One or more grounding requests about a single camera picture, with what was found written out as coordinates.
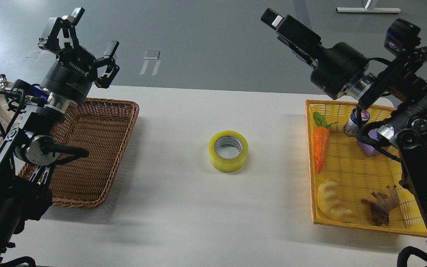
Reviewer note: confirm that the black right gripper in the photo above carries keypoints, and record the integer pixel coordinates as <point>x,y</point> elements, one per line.
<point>336,69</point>

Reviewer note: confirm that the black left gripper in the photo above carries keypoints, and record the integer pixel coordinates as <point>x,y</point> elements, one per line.
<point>72,74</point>

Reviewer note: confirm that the yellow tape roll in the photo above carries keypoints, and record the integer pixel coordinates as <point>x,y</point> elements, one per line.
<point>226,139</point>

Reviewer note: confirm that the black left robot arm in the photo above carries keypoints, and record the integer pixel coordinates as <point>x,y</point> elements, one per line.
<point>29,153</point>

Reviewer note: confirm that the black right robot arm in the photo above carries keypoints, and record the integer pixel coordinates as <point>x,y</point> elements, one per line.
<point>406,129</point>

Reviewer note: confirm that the white stand base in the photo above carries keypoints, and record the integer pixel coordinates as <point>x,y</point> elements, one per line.
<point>369,6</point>

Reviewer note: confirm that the brown wicker basket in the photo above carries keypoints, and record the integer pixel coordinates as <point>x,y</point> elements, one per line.
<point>103,127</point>

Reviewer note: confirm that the orange toy carrot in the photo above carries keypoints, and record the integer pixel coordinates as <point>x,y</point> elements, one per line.
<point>321,136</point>

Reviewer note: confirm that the small dark jar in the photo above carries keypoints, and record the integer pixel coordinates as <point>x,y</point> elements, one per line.
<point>356,121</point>

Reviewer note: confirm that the purple foam block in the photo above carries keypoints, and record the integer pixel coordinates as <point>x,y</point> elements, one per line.
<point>368,149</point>

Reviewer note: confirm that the yellow plastic basket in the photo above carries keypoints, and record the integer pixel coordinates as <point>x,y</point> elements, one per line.
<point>357,176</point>

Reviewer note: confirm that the toy croissant bread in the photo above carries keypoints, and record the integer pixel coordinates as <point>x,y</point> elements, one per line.
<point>330,204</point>

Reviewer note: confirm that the brown toy animal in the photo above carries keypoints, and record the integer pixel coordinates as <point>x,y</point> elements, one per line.
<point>380,210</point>

